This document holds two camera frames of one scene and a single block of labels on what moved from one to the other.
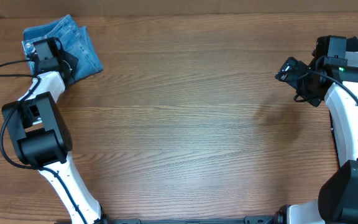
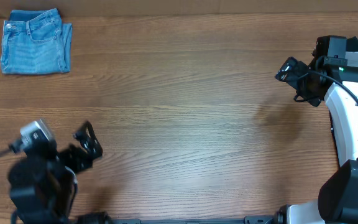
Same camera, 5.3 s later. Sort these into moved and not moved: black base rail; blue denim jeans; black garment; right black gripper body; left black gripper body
Moved: left black gripper body; blue denim jeans
Not moved: right black gripper body; black base rail; black garment
